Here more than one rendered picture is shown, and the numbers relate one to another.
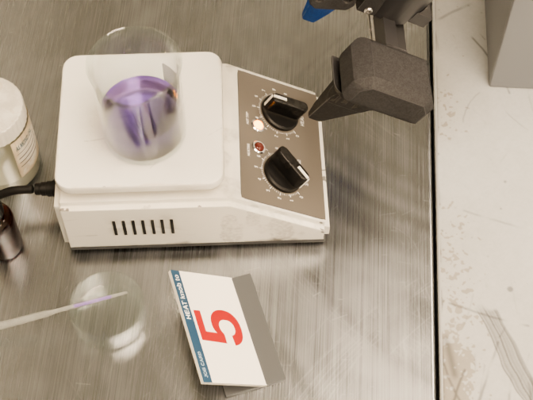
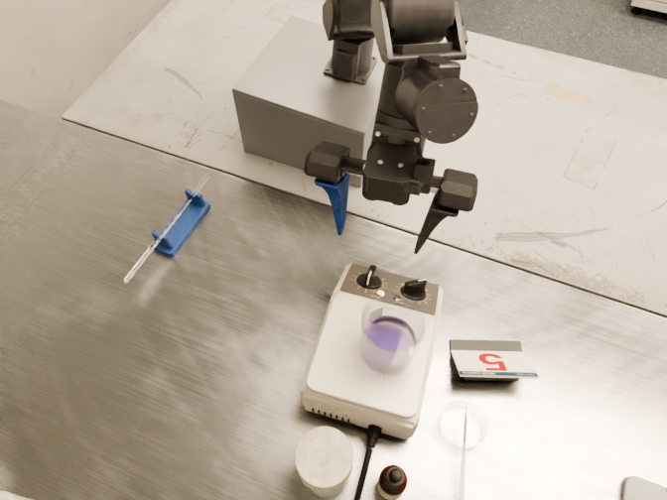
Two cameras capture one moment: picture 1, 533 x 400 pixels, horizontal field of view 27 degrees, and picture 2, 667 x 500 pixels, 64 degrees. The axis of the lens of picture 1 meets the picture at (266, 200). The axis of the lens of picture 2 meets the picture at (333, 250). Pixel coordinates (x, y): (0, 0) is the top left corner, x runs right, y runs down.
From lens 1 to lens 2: 0.56 m
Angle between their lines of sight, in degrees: 36
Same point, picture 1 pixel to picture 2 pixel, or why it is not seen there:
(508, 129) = not seen: hidden behind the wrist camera
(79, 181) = (414, 401)
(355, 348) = (505, 302)
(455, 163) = (404, 219)
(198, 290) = (469, 365)
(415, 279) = (470, 261)
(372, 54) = (457, 183)
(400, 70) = (462, 178)
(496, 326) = (504, 236)
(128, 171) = (414, 368)
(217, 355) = (515, 366)
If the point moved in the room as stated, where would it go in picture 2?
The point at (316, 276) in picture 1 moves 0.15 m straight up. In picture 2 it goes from (458, 307) to (484, 245)
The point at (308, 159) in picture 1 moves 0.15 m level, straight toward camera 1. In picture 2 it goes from (399, 279) to (514, 320)
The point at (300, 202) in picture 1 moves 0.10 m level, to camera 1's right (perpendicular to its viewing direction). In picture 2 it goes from (430, 292) to (447, 229)
